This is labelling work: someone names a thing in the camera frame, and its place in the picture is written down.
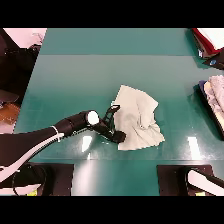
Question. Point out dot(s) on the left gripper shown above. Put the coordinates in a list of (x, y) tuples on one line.
[(113, 134)]

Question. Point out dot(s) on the white shirt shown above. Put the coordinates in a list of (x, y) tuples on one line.
[(140, 116)]

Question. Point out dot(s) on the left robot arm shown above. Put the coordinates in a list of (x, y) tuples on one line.
[(30, 141)]

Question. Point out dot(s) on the heap of clothes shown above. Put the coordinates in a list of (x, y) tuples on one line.
[(216, 96)]

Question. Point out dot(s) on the black garment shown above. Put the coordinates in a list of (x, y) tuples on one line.
[(217, 61)]

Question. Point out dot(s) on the red garment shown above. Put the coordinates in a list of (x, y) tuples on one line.
[(206, 46)]

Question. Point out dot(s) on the white garment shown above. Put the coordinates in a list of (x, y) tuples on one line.
[(213, 36)]

